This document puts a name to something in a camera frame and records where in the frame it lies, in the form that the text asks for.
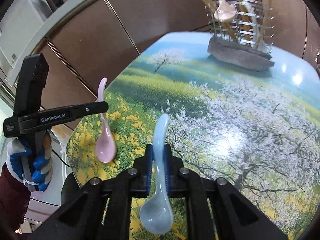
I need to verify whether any light blue ceramic spoon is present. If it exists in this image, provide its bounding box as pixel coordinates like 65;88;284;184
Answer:
139;114;174;235

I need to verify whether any pink ceramic spoon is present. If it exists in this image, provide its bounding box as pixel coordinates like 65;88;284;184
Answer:
95;77;117;164

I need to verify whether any dark red sleeve forearm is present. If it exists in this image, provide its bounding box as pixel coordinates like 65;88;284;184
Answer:
0;163;31;232

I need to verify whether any blue white gloved hand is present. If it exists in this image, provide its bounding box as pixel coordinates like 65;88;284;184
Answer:
6;131;53;192

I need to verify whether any grey folded cloth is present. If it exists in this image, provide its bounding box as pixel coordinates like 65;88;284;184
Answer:
207;36;274;71

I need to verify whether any bamboo chopstick short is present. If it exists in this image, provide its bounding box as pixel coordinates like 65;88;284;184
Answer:
222;22;237;42

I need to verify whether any cream ceramic spoon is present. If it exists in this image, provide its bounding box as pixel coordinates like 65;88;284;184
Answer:
214;0;236;22

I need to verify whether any bamboo chopstick long centre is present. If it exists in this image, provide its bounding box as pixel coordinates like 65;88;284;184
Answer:
237;0;252;41

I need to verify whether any wire utensil basket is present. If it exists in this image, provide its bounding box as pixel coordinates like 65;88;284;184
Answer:
204;0;275;54

